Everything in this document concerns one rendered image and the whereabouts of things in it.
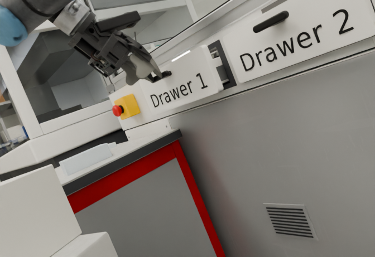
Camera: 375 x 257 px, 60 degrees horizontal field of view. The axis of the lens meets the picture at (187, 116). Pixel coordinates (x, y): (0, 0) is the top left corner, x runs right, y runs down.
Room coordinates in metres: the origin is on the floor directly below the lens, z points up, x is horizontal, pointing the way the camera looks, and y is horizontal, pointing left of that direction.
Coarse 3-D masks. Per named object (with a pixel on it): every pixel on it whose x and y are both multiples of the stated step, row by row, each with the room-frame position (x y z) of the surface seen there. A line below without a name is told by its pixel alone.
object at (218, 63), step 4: (216, 60) 0.75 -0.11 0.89; (220, 60) 0.76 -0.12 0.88; (216, 64) 0.75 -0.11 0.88; (220, 64) 0.76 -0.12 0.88; (216, 68) 0.74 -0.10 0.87; (220, 68) 0.75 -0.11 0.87; (220, 72) 0.75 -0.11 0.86; (224, 72) 0.76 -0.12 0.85; (220, 76) 0.74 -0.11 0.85; (224, 76) 0.75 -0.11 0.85; (224, 80) 0.75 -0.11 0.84; (228, 80) 0.76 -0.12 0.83
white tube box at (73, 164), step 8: (104, 144) 0.87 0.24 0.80; (88, 152) 0.85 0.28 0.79; (96, 152) 0.86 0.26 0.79; (104, 152) 0.87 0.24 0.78; (64, 160) 0.90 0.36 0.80; (72, 160) 0.83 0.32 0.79; (80, 160) 0.84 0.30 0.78; (88, 160) 0.85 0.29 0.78; (96, 160) 0.86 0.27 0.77; (64, 168) 0.83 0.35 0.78; (72, 168) 0.83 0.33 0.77; (80, 168) 0.84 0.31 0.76
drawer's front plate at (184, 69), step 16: (176, 64) 0.79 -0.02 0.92; (192, 64) 0.75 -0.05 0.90; (208, 64) 0.71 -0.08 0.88; (144, 80) 0.91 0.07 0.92; (160, 80) 0.86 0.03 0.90; (176, 80) 0.81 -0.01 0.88; (192, 80) 0.76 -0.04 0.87; (208, 80) 0.72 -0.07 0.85; (176, 96) 0.83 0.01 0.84; (192, 96) 0.78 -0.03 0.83; (160, 112) 0.90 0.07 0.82
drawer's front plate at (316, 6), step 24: (312, 0) 0.54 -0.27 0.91; (336, 0) 0.52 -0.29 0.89; (360, 0) 0.49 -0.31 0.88; (288, 24) 0.59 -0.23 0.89; (312, 24) 0.56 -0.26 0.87; (336, 24) 0.53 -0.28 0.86; (360, 24) 0.50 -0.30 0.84; (240, 48) 0.68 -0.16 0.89; (264, 48) 0.64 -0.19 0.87; (312, 48) 0.57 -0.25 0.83; (336, 48) 0.54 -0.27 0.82; (240, 72) 0.70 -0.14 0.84; (264, 72) 0.66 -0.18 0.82
